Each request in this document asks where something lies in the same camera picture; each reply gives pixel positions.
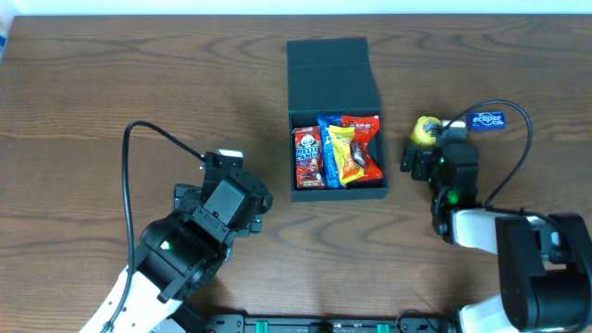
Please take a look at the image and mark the yellow snack packet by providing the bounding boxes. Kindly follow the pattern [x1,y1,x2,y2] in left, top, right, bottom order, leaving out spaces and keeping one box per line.
[328,125,364,186]

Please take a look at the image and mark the blue Eclipse mint tin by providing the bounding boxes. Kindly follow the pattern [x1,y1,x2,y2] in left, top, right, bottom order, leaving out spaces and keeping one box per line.
[466,111,507,132]

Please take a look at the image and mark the red Hello Panda box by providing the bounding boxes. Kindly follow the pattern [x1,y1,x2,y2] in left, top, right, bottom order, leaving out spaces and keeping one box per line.
[293,126,325,189]

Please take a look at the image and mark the red candy bag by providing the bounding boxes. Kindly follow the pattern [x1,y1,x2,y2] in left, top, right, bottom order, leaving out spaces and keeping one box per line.
[341,116,383,182]

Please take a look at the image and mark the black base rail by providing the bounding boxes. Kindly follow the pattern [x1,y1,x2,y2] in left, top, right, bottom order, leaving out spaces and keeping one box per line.
[203,312,461,333]

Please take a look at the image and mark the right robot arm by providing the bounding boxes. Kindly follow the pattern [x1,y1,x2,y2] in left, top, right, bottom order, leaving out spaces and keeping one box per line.
[401,137,591,332]

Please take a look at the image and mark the dark green box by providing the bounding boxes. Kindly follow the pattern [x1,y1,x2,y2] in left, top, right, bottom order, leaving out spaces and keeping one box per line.
[287,37,389,202]

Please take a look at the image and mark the yellow Mentos gum bottle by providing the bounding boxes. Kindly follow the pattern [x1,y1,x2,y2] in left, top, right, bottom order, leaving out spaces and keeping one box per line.
[410,117,441,147]

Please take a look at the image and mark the blue Oreo cookie pack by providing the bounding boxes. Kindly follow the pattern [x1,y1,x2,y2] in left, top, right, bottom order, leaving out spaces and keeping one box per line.
[316,115,344,190]

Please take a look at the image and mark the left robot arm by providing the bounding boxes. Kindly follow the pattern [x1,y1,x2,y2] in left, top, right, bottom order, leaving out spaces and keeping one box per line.
[83,150,273,332]

